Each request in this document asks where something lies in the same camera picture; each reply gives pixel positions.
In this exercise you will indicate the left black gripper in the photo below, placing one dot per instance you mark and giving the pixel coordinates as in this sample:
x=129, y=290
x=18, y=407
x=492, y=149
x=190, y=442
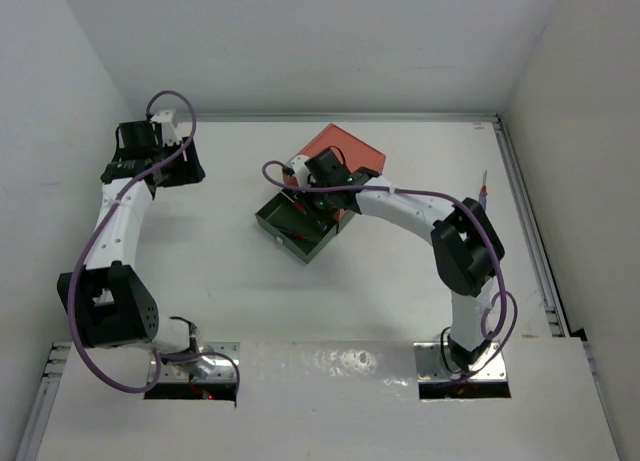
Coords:
x=188, y=170

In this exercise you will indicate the aluminium table frame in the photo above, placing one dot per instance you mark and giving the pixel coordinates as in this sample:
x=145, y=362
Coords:
x=203, y=258

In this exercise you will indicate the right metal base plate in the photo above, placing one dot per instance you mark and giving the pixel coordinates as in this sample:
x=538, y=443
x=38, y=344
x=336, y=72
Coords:
x=434, y=364

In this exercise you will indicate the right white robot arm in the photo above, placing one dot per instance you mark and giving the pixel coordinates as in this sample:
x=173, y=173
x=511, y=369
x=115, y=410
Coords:
x=461, y=237

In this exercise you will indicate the metal base plate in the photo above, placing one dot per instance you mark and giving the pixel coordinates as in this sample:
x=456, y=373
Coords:
x=434, y=364
x=216, y=365

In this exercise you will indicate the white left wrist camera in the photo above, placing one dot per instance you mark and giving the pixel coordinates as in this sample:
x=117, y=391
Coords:
x=165, y=123

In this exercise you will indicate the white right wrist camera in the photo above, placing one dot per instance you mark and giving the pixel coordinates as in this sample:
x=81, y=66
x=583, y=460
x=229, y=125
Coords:
x=298, y=173

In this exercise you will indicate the white front cover board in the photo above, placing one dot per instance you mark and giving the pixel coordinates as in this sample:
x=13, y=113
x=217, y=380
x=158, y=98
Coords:
x=342, y=401

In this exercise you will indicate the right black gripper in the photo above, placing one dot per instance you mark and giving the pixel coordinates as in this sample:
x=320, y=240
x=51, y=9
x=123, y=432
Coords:
x=305, y=193

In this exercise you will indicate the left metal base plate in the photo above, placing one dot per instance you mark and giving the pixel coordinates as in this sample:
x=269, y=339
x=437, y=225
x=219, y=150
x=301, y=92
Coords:
x=216, y=365

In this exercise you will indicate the blue screwdriver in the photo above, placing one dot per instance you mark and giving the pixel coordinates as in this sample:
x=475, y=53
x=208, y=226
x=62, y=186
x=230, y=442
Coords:
x=483, y=193
x=293, y=234

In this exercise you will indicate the orange drawer box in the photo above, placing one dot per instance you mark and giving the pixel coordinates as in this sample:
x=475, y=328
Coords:
x=356, y=152

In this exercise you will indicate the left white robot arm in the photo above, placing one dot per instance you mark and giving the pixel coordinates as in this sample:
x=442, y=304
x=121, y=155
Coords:
x=112, y=306

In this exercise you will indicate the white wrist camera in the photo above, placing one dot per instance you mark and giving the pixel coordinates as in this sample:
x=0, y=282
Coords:
x=298, y=173
x=165, y=123

